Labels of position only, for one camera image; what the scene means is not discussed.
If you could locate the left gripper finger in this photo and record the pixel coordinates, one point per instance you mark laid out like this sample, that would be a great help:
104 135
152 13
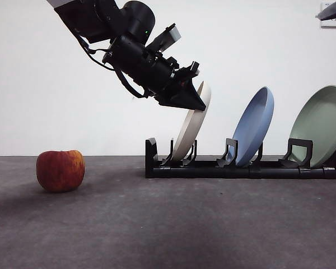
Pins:
189 98

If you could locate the red yellow apple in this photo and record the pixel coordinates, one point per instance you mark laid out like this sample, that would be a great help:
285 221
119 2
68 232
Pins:
60 171

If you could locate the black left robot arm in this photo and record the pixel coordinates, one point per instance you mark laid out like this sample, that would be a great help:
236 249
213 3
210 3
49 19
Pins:
134 16

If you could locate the green plate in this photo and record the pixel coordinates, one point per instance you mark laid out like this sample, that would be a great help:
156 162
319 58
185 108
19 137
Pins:
319 126

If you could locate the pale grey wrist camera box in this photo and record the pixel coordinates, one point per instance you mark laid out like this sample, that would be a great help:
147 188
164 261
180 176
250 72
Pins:
173 33

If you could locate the black plate rack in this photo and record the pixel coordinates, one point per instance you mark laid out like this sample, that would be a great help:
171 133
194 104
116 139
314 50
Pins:
212 171

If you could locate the cream yellow plate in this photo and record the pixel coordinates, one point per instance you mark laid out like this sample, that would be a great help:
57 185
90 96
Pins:
189 131

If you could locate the blue plate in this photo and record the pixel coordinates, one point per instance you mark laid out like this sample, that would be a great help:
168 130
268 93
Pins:
254 126

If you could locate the white wall socket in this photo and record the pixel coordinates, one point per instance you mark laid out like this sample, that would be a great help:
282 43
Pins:
331 25

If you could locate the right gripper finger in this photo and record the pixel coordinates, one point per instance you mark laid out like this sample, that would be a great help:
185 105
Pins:
334 11

